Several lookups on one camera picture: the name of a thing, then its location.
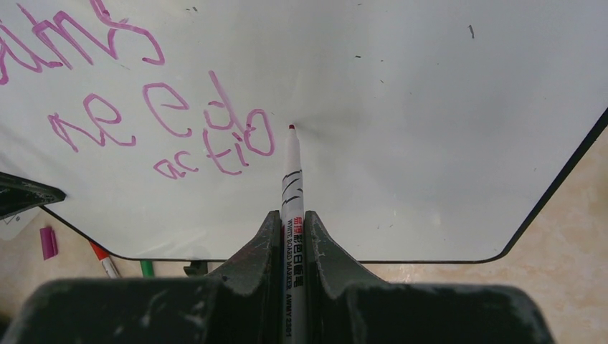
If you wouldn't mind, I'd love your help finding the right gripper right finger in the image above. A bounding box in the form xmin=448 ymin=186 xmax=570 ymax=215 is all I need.
xmin=304 ymin=211 xmax=554 ymax=343

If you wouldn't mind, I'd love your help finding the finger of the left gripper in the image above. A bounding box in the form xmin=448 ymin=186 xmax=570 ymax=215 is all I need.
xmin=1 ymin=172 xmax=66 ymax=219

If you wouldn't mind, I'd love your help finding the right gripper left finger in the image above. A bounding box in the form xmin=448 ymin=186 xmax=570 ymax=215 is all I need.
xmin=1 ymin=211 xmax=281 ymax=343

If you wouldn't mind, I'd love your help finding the pink marker cap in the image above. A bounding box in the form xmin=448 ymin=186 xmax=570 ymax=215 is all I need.
xmin=39 ymin=226 xmax=58 ymax=260

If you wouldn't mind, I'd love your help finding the pink whiteboard marker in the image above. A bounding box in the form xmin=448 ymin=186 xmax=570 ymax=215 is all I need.
xmin=280 ymin=124 xmax=308 ymax=343

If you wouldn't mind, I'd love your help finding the whiteboard with black frame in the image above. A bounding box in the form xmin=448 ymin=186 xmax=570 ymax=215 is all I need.
xmin=1 ymin=1 xmax=607 ymax=262

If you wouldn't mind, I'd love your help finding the whiteboard metal stand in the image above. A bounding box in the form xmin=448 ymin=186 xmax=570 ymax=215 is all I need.
xmin=183 ymin=261 xmax=209 ymax=277

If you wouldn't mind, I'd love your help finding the green whiteboard marker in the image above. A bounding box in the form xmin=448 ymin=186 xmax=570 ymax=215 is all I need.
xmin=139 ymin=260 xmax=155 ymax=277

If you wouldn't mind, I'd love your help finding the red whiteboard marker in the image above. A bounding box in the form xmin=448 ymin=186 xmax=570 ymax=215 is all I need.
xmin=89 ymin=242 xmax=120 ymax=279

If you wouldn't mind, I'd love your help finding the green white chessboard mat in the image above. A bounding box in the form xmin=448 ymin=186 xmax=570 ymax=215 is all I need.
xmin=0 ymin=208 xmax=40 ymax=241

